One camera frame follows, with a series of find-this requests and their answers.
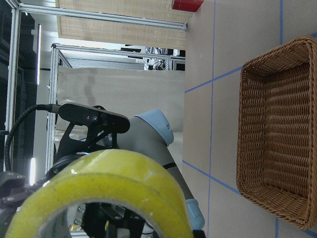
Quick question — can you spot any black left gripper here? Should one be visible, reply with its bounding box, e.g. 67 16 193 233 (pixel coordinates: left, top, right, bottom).
44 106 147 238

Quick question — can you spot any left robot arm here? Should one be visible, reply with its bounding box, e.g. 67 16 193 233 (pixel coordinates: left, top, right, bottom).
45 104 205 238

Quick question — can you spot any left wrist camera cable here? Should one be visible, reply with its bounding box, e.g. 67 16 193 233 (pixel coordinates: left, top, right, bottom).
4 104 61 172

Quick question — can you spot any brown wicker basket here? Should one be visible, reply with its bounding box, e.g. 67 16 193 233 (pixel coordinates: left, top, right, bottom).
236 36 317 230

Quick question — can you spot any red cylinder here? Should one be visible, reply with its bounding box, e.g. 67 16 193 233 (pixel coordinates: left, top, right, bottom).
172 0 204 12

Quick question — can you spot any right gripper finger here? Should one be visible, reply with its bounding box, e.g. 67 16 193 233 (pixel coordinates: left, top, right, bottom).
0 172 39 228

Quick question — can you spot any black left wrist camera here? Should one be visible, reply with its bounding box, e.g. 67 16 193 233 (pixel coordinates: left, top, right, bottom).
58 103 130 133

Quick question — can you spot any aluminium frame rack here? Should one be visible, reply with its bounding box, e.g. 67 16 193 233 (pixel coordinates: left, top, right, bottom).
5 0 187 172

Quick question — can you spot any yellow tape roll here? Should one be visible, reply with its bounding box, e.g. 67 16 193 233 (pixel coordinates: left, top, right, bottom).
5 149 193 238

